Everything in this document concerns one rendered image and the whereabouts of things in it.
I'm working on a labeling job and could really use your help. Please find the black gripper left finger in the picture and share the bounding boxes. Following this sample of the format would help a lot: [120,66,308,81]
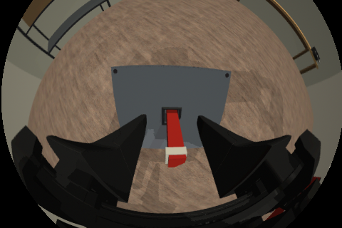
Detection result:
[46,115,147,203]

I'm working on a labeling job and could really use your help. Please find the grey sloped panel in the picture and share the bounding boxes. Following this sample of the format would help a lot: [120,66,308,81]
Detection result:
[111,65,231,149]

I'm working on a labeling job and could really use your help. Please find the red peg with white band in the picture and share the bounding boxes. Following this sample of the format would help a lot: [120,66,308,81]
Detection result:
[165,109,187,167]

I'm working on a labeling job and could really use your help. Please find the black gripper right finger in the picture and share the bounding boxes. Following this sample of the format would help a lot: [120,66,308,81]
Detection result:
[197,116,291,199]

